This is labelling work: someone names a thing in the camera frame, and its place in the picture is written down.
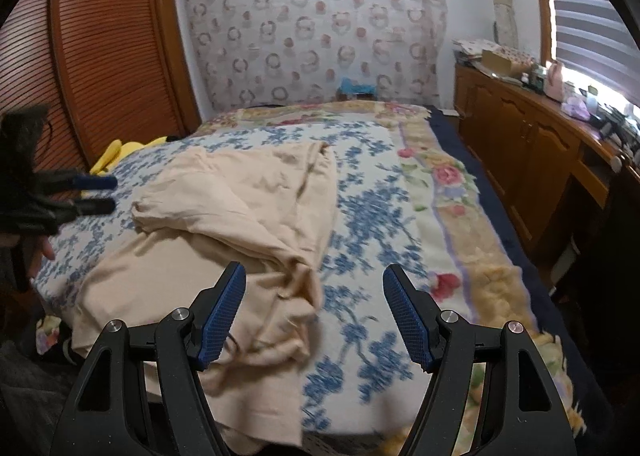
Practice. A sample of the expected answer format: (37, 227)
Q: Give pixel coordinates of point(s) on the wooden louvered wardrobe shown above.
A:
(100, 61)

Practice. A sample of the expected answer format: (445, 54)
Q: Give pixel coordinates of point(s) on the lilac plastic bag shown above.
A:
(580, 107)

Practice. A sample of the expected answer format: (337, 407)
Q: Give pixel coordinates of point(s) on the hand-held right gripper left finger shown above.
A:
(222, 316)

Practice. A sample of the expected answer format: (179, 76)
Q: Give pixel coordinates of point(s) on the wooden dresser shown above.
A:
(525, 136)

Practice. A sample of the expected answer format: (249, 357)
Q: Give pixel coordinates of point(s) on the beige printed t-shirt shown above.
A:
(225, 196)

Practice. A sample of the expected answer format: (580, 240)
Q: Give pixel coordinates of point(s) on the stack of printed papers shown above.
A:
(472, 49)

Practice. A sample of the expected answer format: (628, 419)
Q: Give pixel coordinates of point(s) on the person's left hand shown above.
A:
(42, 256)

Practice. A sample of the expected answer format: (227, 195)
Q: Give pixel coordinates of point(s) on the white blue floral blanket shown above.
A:
(370, 216)

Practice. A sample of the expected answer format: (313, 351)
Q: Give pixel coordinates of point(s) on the dark blue bed sheet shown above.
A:
(495, 221)

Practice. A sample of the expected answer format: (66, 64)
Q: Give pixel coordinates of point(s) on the grey striped window blind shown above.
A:
(590, 11)

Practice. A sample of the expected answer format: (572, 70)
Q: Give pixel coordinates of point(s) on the beige rose floral blanket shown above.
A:
(450, 176)

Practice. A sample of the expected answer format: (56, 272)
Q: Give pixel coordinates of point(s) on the yellow plush toy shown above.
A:
(115, 151)

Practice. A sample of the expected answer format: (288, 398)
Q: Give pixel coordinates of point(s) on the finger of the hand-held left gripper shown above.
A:
(95, 207)
(95, 182)

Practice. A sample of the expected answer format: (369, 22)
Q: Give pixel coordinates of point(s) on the pink container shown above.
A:
(555, 79)

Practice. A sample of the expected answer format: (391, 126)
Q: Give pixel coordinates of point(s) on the cardboard box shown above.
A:
(500, 64)

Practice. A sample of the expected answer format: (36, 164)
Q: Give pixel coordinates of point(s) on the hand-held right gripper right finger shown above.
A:
(407, 321)

